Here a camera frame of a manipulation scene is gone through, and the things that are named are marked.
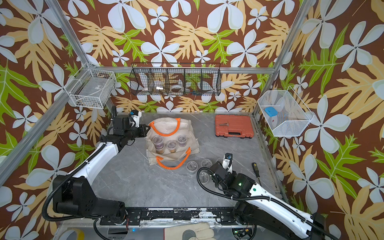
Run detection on clear seed jar stack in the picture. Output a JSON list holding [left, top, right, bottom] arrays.
[[152, 135, 165, 154], [177, 135, 188, 148], [167, 140, 178, 153]]

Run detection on beige canvas bag orange handles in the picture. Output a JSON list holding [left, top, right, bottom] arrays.
[[145, 118, 200, 170]]

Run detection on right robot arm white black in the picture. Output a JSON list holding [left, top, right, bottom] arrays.
[[197, 162, 337, 240]]

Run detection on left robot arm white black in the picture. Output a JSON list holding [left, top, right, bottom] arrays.
[[42, 110, 150, 224]]

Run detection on black screwdriver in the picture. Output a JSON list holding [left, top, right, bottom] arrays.
[[252, 163, 262, 185]]

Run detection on red plastic tool case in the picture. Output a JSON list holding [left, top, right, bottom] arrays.
[[215, 115, 255, 139]]

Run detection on blue object in basket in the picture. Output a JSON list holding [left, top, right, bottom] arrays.
[[264, 107, 279, 117]]

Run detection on white mesh basket right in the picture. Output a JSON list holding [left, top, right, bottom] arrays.
[[258, 87, 315, 138]]

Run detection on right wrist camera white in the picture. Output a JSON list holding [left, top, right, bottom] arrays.
[[223, 153, 233, 173]]

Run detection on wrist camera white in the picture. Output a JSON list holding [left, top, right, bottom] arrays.
[[130, 110, 142, 128], [223, 153, 233, 173]]

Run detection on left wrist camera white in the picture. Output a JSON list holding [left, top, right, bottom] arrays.
[[130, 110, 142, 128]]

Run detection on white wire basket left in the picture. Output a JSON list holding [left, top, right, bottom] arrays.
[[65, 64, 117, 109]]

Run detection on black wire basket rear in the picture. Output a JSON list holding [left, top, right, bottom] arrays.
[[129, 63, 222, 96]]

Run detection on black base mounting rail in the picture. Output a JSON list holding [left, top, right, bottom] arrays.
[[99, 206, 262, 226]]

